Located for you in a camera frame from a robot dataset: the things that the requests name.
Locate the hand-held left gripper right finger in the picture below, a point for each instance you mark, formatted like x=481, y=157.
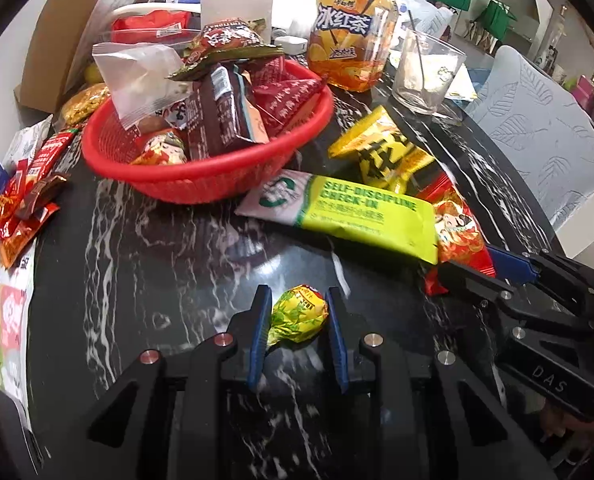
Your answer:
x=337, y=340

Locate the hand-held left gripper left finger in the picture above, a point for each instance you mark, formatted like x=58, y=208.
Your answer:
x=259, y=340

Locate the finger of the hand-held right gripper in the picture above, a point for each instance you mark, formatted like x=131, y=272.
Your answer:
x=512, y=265
x=477, y=282

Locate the yellow green candy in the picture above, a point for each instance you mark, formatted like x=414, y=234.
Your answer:
x=297, y=320

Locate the red cartoon snack packet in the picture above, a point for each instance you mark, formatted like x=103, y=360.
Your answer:
x=162, y=150
x=459, y=232

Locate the red plastic basket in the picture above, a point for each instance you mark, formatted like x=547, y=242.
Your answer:
x=207, y=170

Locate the dark red snack packet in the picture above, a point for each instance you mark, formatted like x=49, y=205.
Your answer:
x=287, y=100

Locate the bag of yellow noodle snacks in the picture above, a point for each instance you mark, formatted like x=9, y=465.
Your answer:
x=84, y=102

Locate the pale grey leaf-pattern chair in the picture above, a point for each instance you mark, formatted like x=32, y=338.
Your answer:
x=542, y=145

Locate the green wet wipes pack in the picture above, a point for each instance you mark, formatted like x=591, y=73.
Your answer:
x=357, y=207

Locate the yellow packet with black print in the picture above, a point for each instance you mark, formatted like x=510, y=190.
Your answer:
x=382, y=155

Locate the clear glass cup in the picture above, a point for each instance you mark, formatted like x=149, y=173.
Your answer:
x=427, y=77

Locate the metal stirrer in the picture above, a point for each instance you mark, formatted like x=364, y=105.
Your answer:
x=417, y=45

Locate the printed paper packets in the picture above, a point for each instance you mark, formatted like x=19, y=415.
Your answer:
x=7, y=320

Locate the orange red snack packet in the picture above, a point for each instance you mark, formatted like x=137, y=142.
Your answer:
x=27, y=232

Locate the small brown snack packet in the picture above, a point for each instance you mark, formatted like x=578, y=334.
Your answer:
x=42, y=192

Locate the iced tea bottle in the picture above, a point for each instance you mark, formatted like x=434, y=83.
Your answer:
x=352, y=30

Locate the white translucent snack packet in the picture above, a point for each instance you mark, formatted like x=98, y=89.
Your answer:
x=137, y=80

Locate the small white charger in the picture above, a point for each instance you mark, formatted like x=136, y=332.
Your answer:
x=289, y=43

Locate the yellow lemon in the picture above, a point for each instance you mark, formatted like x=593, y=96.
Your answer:
x=93, y=72

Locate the clear plastic container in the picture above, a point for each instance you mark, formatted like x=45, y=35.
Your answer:
x=127, y=35

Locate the red packet with barcode label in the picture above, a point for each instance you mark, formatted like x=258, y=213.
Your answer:
x=149, y=22

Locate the white foam sheet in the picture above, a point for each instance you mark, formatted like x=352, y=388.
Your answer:
x=142, y=8

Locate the brown cardboard box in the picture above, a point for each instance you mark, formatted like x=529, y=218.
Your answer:
x=72, y=30

